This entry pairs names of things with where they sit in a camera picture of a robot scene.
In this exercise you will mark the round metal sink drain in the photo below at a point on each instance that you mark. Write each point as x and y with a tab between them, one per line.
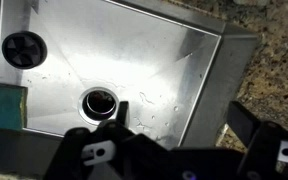
99	105

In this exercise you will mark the stainless steel sink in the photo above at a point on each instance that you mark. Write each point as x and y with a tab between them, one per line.
117	50

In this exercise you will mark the black sink stopper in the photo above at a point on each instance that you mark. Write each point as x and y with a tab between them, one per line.
24	50

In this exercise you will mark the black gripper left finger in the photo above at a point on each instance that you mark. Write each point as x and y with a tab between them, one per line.
74	153

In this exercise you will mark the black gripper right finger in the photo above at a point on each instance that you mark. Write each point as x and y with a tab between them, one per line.
267	150

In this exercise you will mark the teal sponge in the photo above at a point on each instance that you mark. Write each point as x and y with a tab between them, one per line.
5	106

